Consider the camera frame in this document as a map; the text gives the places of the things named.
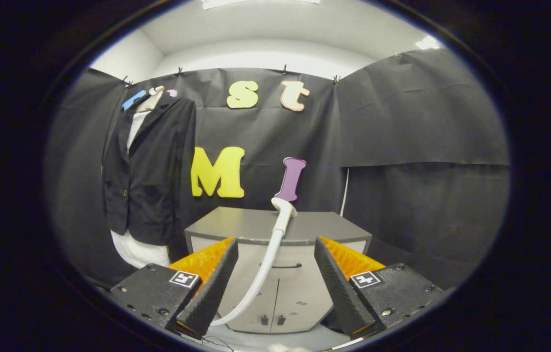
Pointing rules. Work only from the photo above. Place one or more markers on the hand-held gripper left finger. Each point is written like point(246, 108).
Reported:
point(216, 288)

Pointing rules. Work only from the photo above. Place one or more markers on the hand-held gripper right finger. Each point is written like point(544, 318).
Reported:
point(336, 288)

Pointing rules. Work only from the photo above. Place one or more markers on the black backdrop cloth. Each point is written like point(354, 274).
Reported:
point(427, 122)

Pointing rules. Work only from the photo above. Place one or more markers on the grey cabinet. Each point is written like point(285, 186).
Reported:
point(251, 225)

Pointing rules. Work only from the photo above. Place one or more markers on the ceiling light panel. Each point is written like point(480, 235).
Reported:
point(260, 3)
point(427, 43)

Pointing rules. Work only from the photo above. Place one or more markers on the black suit jacket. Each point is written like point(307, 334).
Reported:
point(153, 186)

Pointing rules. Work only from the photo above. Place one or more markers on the white clothes hanger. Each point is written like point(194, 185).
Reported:
point(150, 101)

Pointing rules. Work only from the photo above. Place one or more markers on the white garment steamer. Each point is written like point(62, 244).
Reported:
point(268, 259)

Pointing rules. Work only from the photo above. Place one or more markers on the thin white rod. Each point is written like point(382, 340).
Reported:
point(344, 193)

